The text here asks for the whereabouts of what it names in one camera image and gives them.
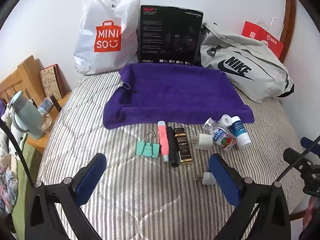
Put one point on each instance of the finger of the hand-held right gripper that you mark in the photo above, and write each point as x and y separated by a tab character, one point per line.
297	158
310	143

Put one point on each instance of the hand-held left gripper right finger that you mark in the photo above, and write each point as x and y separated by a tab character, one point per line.
222	177

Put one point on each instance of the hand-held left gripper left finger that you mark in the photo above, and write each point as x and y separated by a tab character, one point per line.
90	177

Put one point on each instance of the clear gum bottle colourful label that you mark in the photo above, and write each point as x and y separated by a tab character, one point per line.
223	138

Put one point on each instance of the blue and white jar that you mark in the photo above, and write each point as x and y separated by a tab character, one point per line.
241	135

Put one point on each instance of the white tape roll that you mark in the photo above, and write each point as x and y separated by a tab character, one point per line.
228	120

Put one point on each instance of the black pen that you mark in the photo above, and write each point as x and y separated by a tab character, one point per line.
172	147

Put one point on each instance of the green binder clip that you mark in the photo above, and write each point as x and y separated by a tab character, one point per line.
147	150

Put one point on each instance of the pink pen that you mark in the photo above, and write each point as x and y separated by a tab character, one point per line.
163	140

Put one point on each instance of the person's right hand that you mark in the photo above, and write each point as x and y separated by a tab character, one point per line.
310	212

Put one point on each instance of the small white usb adapter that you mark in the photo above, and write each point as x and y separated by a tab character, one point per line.
207	178

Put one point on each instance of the striped bed quilt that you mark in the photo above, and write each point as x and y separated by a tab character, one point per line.
125	180

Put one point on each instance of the white charger plug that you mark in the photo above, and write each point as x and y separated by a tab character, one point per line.
205	141

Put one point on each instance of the wooden nightstand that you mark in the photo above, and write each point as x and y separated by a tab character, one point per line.
37	145

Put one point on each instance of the green blanket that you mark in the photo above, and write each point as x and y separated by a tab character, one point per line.
25	170

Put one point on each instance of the clear glass cup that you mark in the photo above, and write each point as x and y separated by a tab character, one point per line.
46	125

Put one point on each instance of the floral cloth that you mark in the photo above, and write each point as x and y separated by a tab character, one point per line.
7	180

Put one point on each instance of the light blue kettle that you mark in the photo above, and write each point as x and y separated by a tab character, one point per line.
27	120

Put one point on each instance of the blue and white packet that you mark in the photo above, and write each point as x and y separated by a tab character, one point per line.
45	105

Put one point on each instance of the purple towel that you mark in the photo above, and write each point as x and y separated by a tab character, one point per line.
175	92

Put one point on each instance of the patterned book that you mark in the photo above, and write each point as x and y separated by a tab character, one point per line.
51	82

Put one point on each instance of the grey sling bag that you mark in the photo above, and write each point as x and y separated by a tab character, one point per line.
250	47

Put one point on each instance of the wooden headboard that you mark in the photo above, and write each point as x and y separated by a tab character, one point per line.
22	75

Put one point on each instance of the red paper bag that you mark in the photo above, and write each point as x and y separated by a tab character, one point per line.
252	32

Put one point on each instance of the curved brown wooden board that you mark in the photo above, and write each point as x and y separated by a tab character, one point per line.
290	17

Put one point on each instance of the black cardboard box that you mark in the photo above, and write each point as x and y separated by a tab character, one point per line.
170	35

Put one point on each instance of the white plastic shopping bag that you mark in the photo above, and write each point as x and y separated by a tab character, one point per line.
110	10

